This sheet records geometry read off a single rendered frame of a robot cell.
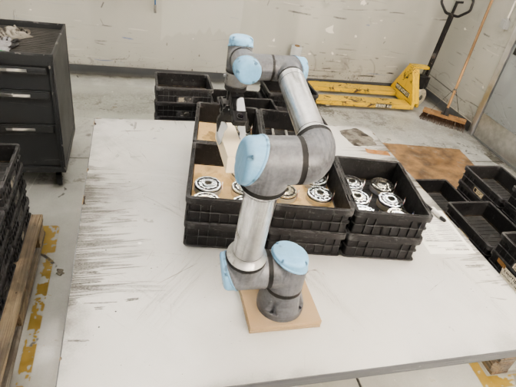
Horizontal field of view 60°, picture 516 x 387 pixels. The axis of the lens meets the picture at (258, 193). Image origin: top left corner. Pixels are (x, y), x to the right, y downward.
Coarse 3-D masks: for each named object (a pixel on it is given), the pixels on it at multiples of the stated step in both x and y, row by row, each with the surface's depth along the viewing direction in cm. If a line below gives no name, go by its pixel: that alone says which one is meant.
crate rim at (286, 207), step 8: (336, 168) 182; (344, 184) 172; (344, 192) 168; (280, 208) 155; (288, 208) 156; (296, 208) 156; (304, 208) 156; (312, 208) 156; (320, 208) 157; (328, 208) 157; (336, 208) 158; (352, 208) 160; (344, 216) 159
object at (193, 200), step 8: (192, 144) 180; (208, 144) 183; (216, 144) 183; (192, 152) 175; (192, 160) 170; (192, 168) 166; (192, 200) 151; (200, 200) 151; (208, 200) 152; (216, 200) 152; (224, 200) 152; (232, 200) 153; (240, 200) 153
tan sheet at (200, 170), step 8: (200, 168) 185; (208, 168) 186; (216, 168) 187; (224, 168) 188; (200, 176) 180; (208, 176) 181; (216, 176) 182; (224, 176) 183; (224, 184) 178; (192, 192) 171; (224, 192) 174
